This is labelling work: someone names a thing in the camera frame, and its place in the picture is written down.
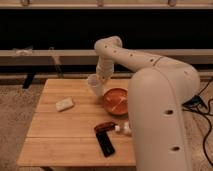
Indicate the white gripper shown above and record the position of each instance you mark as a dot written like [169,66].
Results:
[104,72]

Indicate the white ceramic cup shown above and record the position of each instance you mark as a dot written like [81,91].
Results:
[96,86]

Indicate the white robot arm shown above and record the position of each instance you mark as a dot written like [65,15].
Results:
[156,92]

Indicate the orange ceramic bowl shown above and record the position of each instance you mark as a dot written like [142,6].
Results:
[115,101]

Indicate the white sponge block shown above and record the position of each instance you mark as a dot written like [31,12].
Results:
[64,104]

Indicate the wooden table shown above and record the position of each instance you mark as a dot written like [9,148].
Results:
[67,138]

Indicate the black rectangular remote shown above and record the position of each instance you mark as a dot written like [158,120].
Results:
[105,143]

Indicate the black bench leg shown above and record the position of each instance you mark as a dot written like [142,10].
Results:
[28,80]

